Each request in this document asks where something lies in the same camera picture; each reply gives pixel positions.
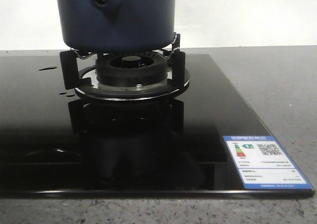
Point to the dark blue cooking pot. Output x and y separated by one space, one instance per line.
111 26

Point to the black metal pot support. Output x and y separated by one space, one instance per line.
84 82

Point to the black round gas burner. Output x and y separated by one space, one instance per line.
127 70

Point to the black glass gas stove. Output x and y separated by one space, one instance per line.
56 145

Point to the blue energy rating sticker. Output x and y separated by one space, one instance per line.
262 163

